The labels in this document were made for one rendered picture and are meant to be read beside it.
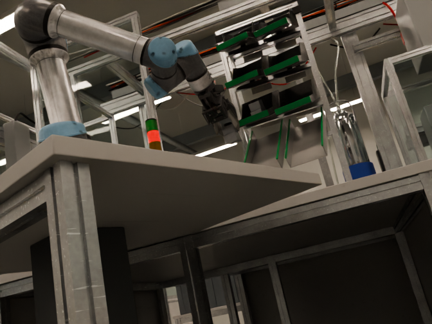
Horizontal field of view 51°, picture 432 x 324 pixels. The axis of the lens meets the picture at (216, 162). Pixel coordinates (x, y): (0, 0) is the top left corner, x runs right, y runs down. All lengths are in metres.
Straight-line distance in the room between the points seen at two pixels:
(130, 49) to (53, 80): 0.26
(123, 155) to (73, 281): 0.20
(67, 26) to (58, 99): 0.20
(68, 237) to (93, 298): 0.08
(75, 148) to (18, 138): 1.92
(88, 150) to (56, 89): 0.74
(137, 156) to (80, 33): 0.68
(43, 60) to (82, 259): 0.91
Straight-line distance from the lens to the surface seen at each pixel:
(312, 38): 2.96
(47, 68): 1.43
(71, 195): 0.64
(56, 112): 1.36
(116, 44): 1.29
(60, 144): 0.64
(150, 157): 0.72
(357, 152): 2.37
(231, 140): 1.54
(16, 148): 2.52
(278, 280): 2.70
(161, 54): 1.23
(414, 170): 1.34
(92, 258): 0.63
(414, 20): 2.54
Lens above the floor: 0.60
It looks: 18 degrees up
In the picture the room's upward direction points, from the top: 12 degrees counter-clockwise
